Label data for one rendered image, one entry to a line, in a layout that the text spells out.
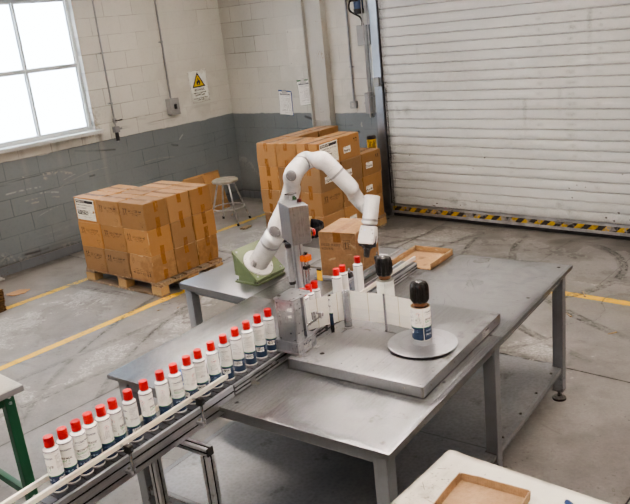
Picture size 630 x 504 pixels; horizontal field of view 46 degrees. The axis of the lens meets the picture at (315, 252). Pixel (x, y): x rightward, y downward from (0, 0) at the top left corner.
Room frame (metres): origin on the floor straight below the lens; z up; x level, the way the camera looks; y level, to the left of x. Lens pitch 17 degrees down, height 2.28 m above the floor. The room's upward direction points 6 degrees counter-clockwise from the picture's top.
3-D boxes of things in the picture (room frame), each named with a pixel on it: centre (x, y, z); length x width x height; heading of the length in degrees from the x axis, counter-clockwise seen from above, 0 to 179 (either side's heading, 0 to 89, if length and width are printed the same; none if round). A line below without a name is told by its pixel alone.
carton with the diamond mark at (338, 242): (4.19, -0.21, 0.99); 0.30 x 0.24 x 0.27; 150
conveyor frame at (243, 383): (3.46, -0.05, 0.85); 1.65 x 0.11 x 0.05; 143
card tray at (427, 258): (4.26, -0.65, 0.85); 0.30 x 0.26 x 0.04; 143
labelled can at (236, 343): (2.89, 0.38, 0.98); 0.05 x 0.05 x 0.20
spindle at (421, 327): (2.96, -0.43, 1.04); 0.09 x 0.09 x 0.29
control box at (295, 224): (3.42, 0.08, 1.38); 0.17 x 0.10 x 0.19; 18
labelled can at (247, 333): (2.95, 0.33, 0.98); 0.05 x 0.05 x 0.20
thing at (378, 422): (3.50, -0.21, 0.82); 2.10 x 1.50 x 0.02; 143
